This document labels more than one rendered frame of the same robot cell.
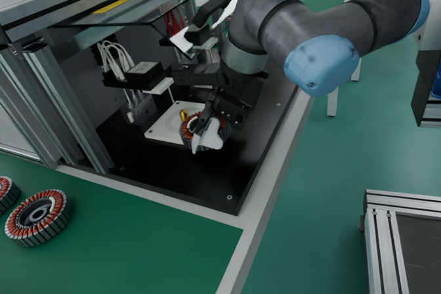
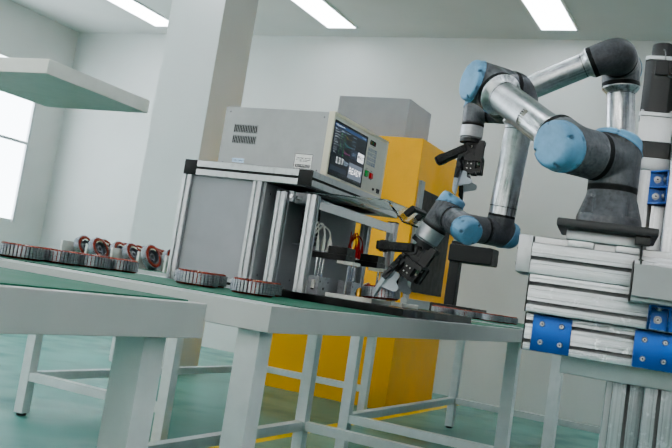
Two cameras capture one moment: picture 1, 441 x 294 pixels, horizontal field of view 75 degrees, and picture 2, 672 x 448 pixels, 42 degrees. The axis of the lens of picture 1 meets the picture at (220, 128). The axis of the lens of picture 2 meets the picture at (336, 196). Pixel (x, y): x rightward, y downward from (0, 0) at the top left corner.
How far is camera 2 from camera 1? 210 cm
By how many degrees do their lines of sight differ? 43
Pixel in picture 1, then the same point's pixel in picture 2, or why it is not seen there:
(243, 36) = (432, 219)
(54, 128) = (277, 252)
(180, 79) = (382, 244)
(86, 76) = (286, 245)
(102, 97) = (285, 269)
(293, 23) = (457, 211)
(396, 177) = not seen: outside the picture
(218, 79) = (408, 246)
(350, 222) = not seen: outside the picture
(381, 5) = (496, 220)
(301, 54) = (459, 219)
